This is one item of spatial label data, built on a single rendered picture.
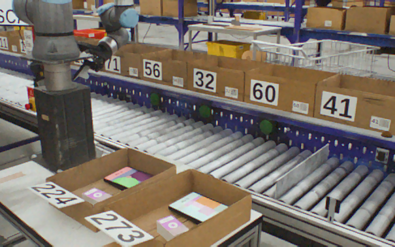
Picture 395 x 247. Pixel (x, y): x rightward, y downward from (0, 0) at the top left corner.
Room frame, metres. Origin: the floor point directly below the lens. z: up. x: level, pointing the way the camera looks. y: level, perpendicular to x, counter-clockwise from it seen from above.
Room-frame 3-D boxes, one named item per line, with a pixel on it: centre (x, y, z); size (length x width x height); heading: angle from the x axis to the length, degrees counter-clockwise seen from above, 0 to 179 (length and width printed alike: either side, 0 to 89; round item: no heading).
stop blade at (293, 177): (1.53, -0.43, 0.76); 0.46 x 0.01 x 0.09; 140
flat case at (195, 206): (1.21, -0.01, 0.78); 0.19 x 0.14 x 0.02; 49
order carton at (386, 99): (1.83, -0.78, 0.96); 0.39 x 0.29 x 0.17; 50
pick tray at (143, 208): (1.15, 0.06, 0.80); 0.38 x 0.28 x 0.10; 136
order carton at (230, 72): (2.34, -0.18, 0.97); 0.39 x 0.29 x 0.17; 50
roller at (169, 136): (2.01, 0.14, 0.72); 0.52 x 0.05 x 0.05; 140
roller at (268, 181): (1.59, -0.36, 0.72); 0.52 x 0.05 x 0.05; 140
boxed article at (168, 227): (1.08, 0.08, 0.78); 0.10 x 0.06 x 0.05; 36
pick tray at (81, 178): (1.35, 0.31, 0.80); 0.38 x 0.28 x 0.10; 140
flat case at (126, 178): (1.42, 0.25, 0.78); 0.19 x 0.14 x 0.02; 54
